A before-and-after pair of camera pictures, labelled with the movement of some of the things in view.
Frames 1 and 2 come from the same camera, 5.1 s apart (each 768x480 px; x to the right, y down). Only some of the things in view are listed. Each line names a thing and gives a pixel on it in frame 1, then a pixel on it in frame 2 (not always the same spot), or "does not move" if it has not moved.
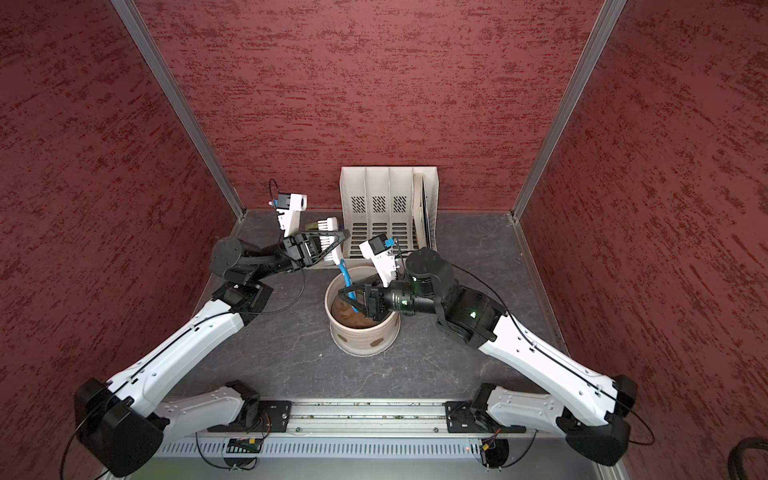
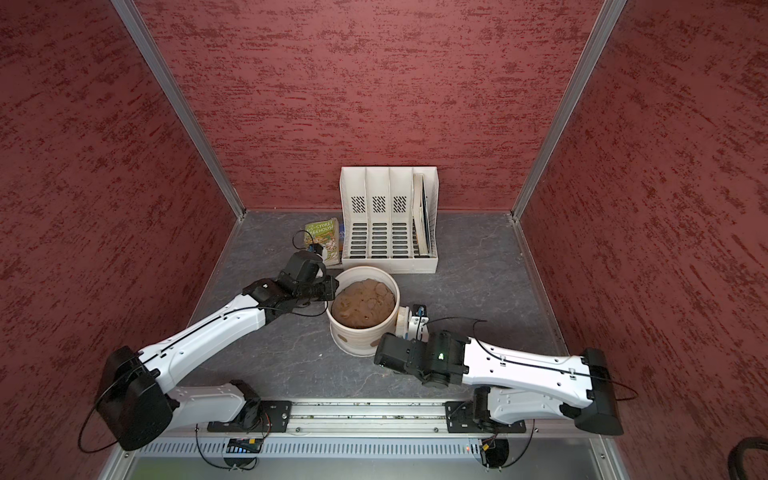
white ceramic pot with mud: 357,334 does not move
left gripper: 302,250 → 330,290
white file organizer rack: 397,202 does not move
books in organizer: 420,213 does not move
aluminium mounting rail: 324,419 does not move
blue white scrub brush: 330,224 → 402,322
